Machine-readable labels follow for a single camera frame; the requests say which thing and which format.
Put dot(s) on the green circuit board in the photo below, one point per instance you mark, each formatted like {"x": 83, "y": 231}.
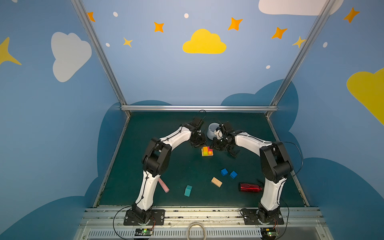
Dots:
{"x": 143, "y": 232}
{"x": 268, "y": 234}

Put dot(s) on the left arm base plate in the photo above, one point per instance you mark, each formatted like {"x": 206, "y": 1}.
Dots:
{"x": 156, "y": 217}

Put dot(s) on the blue cube left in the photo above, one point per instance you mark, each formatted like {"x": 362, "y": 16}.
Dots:
{"x": 224, "y": 172}

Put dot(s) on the purple pink toy spatula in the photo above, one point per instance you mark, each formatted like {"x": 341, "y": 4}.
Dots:
{"x": 164, "y": 186}

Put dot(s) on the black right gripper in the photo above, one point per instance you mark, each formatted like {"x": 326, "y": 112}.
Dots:
{"x": 226, "y": 144}

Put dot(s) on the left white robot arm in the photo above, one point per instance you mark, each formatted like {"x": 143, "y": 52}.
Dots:
{"x": 156, "y": 161}

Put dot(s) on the blue cube right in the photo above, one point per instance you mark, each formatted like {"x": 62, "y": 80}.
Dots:
{"x": 233, "y": 174}

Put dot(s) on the aluminium back frame rail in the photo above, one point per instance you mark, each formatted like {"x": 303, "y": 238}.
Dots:
{"x": 158, "y": 108}

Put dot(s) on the aluminium left corner post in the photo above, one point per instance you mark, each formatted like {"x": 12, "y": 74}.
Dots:
{"x": 88, "y": 26}

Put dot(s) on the left green circuit board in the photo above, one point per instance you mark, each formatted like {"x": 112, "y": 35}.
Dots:
{"x": 143, "y": 232}

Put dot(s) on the front aluminium rail base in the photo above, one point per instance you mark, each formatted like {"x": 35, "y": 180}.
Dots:
{"x": 202, "y": 223}

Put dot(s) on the blue cube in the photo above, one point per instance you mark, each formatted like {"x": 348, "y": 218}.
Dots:
{"x": 224, "y": 172}
{"x": 233, "y": 174}

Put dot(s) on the tan wood block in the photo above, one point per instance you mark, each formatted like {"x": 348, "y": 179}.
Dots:
{"x": 216, "y": 182}

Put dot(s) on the teal block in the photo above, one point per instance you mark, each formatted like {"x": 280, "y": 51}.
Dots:
{"x": 188, "y": 190}

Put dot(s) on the aluminium corner post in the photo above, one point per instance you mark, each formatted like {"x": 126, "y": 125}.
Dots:
{"x": 88, "y": 26}
{"x": 304, "y": 50}

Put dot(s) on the light blue ceramic mug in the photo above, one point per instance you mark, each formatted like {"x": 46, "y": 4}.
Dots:
{"x": 211, "y": 130}

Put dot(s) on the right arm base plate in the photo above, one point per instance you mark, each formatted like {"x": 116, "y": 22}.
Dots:
{"x": 261, "y": 217}

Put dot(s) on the red spray bottle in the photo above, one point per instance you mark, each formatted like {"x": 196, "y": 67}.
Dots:
{"x": 251, "y": 187}

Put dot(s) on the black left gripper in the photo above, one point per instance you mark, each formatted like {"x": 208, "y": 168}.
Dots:
{"x": 197, "y": 139}

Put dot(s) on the aluminium right corner post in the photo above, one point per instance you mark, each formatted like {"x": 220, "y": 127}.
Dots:
{"x": 304, "y": 50}

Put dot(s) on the right green circuit board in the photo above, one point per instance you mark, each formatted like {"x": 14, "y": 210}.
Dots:
{"x": 268, "y": 234}

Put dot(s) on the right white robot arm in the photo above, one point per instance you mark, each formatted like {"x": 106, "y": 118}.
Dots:
{"x": 276, "y": 165}

